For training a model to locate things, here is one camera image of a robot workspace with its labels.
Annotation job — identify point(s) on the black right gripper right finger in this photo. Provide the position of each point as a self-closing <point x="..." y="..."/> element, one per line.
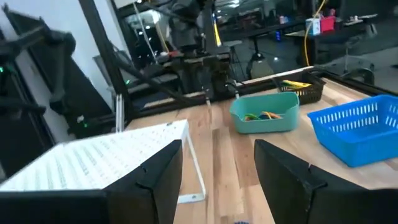
<point x="295" y="199"/>

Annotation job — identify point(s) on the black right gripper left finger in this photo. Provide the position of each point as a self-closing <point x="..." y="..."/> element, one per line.
<point x="140" y="199"/>

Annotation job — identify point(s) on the green coil wristband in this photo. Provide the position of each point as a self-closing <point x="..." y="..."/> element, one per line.
<point x="250" y="117"/>

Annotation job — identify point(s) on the yellow coil wristband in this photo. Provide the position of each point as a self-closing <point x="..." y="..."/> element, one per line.
<point x="265" y="113"/>

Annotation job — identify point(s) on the orange red coil wristband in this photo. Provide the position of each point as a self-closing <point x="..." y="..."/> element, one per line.
<point x="275" y="115"/>

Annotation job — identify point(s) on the yellow green crayon box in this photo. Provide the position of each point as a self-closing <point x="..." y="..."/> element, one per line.
<point x="297" y="84"/>

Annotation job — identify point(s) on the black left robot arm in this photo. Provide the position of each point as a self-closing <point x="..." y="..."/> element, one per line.
<point x="189" y="34"/>

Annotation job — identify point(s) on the black office chair base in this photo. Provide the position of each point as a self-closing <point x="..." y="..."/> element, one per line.
<point x="259" y="62"/>

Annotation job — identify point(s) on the white perforated metal shelf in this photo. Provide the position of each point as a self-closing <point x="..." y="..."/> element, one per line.
<point x="93" y="161"/>

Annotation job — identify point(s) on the teal plastic bin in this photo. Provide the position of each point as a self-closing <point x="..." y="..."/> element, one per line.
<point x="264" y="126"/>

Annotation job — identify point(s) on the blue slotted plastic basket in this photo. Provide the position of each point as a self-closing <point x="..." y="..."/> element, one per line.
<point x="357" y="146"/>

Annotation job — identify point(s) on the black mesh basket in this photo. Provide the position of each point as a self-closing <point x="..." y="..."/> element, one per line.
<point x="311" y="93"/>

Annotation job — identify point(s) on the white blue box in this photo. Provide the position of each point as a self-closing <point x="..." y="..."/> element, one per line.
<point x="312" y="26"/>

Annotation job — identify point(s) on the red box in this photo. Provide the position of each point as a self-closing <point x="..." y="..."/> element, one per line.
<point x="327" y="24"/>

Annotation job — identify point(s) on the black arched clamp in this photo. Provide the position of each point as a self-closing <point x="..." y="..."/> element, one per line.
<point x="357" y="74"/>

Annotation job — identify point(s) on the white aluminium bracket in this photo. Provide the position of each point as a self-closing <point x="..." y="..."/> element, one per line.
<point x="119" y="112"/>

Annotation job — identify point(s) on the black aluminium rig frame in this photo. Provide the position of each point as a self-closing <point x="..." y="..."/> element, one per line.
<point x="102" y="62"/>

